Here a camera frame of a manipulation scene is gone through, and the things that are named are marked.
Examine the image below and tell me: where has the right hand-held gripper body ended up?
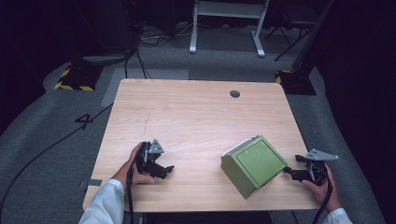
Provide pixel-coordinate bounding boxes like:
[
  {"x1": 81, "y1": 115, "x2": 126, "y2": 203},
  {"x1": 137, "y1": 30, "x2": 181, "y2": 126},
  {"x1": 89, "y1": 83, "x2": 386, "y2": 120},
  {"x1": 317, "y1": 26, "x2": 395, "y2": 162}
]
[{"x1": 304, "y1": 147, "x2": 340, "y2": 188}]

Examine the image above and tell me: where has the black folding stand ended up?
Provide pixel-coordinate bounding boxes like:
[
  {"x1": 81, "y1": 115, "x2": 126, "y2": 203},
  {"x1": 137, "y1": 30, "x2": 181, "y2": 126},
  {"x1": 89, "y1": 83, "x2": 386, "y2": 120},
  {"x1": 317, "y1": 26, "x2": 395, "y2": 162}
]
[{"x1": 264, "y1": 17, "x2": 316, "y2": 63}]

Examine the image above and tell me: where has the grey metal stand pole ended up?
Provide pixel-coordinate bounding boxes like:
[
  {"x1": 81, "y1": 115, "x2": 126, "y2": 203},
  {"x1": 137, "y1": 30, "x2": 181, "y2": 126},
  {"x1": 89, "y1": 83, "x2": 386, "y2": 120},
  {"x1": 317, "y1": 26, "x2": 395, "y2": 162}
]
[{"x1": 291, "y1": 0, "x2": 336, "y2": 73}]

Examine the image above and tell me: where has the green box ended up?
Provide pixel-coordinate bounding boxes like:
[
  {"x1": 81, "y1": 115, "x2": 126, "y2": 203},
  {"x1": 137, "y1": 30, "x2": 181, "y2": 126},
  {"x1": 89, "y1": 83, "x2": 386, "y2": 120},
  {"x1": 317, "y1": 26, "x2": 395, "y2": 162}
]
[{"x1": 219, "y1": 134, "x2": 290, "y2": 201}]

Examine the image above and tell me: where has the left hand-held gripper black cable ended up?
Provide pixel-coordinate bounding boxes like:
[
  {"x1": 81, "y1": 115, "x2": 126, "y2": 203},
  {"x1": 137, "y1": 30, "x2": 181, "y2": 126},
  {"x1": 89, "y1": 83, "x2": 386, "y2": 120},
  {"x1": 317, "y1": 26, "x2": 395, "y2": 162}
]
[{"x1": 125, "y1": 160, "x2": 136, "y2": 224}]

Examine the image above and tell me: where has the grey tape strip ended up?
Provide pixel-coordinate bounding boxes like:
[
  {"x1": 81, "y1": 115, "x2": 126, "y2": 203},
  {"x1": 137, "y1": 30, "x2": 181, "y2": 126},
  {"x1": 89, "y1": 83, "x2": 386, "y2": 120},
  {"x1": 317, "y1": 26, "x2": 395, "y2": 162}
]
[{"x1": 77, "y1": 178, "x2": 104, "y2": 189}]

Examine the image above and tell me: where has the person's right hand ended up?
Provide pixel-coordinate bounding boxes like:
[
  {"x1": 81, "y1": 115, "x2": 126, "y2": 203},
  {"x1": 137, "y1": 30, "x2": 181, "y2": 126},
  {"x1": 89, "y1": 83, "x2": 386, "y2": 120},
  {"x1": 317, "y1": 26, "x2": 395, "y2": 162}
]
[{"x1": 301, "y1": 163, "x2": 343, "y2": 214}]

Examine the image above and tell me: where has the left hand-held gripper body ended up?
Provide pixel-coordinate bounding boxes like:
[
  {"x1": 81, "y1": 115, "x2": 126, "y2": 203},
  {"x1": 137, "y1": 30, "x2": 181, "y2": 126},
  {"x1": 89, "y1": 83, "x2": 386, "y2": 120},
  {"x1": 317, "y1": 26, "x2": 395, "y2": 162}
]
[{"x1": 135, "y1": 138, "x2": 165, "y2": 175}]

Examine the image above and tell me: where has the white metal desk frame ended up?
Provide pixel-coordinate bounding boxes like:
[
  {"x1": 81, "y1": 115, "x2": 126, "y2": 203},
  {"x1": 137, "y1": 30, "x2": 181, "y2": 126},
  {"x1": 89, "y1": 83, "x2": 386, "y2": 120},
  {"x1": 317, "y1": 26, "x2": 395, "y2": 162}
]
[{"x1": 189, "y1": 0, "x2": 271, "y2": 59}]

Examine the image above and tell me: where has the black yellow striped stand base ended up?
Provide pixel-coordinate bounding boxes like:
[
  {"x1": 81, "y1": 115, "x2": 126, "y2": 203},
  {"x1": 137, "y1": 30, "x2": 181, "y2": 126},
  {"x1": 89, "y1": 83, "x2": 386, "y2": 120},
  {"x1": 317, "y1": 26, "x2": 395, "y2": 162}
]
[
  {"x1": 52, "y1": 63, "x2": 105, "y2": 92},
  {"x1": 275, "y1": 69, "x2": 318, "y2": 96}
]

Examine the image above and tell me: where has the bundle of floor cables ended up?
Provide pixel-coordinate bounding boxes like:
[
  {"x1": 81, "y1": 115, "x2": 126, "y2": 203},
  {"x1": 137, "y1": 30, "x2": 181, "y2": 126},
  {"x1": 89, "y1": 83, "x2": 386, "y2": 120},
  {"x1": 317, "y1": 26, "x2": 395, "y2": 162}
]
[{"x1": 123, "y1": 20, "x2": 195, "y2": 80}]

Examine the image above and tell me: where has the right hand-held gripper black cable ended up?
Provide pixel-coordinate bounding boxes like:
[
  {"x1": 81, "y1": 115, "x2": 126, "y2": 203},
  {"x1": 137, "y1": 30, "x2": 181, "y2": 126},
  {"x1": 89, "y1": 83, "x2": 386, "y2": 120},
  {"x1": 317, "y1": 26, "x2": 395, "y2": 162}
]
[{"x1": 311, "y1": 172, "x2": 334, "y2": 224}]

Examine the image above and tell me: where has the person's left hand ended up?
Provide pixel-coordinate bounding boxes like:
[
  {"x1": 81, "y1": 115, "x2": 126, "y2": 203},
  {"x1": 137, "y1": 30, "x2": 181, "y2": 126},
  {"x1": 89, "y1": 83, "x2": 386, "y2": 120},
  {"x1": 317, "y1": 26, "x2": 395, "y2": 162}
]
[{"x1": 111, "y1": 142, "x2": 155, "y2": 188}]

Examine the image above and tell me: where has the long black floor cable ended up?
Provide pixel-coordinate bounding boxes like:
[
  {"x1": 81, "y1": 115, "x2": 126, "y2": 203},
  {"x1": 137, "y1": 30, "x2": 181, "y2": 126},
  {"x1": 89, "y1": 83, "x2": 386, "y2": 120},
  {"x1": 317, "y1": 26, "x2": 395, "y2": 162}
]
[{"x1": 0, "y1": 103, "x2": 114, "y2": 220}]

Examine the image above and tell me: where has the hand-held gripper black cable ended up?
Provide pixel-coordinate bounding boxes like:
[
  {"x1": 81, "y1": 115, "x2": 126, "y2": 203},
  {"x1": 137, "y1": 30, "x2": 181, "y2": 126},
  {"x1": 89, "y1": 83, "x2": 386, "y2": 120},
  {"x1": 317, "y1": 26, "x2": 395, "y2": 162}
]
[
  {"x1": 125, "y1": 160, "x2": 136, "y2": 224},
  {"x1": 311, "y1": 172, "x2": 334, "y2": 224}
]

